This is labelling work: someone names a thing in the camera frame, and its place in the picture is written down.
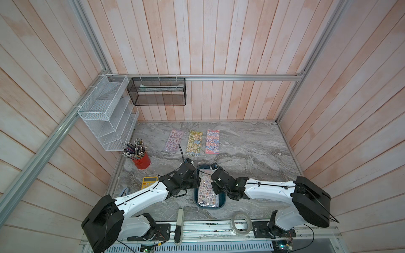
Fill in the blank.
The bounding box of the colourful small sticker sheet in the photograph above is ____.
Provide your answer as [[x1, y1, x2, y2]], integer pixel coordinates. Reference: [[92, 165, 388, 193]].
[[186, 130, 203, 157]]

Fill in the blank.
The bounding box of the pink sticker sheet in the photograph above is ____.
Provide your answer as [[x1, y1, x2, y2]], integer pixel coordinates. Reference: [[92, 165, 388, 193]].
[[163, 129, 184, 153]]

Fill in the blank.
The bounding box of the red blue cat sticker sheet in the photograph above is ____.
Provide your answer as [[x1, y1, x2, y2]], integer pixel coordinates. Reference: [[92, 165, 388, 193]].
[[205, 130, 220, 155]]

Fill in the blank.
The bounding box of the pastel sticker sheet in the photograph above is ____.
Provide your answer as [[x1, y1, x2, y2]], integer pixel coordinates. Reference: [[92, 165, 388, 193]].
[[197, 169, 219, 208]]

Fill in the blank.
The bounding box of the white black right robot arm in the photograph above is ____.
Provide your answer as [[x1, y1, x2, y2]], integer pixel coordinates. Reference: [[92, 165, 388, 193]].
[[211, 163, 333, 237]]

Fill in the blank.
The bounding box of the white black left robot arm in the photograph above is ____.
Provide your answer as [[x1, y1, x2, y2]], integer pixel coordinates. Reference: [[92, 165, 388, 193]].
[[81, 159, 200, 253]]

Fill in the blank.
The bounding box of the yellow calculator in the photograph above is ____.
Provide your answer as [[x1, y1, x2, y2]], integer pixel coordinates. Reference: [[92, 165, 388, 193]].
[[141, 177, 158, 189]]

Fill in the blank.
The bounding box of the clear tape roll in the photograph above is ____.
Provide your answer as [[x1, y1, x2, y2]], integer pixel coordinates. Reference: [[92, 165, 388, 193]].
[[230, 211, 253, 236]]

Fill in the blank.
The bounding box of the red pencil cup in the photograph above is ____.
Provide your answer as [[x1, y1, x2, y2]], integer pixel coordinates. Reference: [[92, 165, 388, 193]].
[[123, 139, 151, 170]]

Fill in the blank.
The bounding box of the blue binder clip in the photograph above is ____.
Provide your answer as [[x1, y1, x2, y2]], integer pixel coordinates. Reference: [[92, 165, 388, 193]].
[[120, 187, 130, 197]]

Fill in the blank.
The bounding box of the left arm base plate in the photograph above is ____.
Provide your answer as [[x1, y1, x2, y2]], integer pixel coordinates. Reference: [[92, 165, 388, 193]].
[[127, 223, 171, 241]]

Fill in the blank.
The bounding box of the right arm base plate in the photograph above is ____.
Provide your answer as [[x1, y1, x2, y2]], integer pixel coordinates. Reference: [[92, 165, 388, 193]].
[[252, 221, 296, 239]]

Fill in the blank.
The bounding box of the black mesh wall basket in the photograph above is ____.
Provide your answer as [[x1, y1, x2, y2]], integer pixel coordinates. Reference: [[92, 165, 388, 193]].
[[127, 77, 187, 106]]

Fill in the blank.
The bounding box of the white mesh wall shelf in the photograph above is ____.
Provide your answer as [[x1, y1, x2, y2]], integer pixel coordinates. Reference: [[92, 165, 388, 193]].
[[78, 74, 139, 152]]

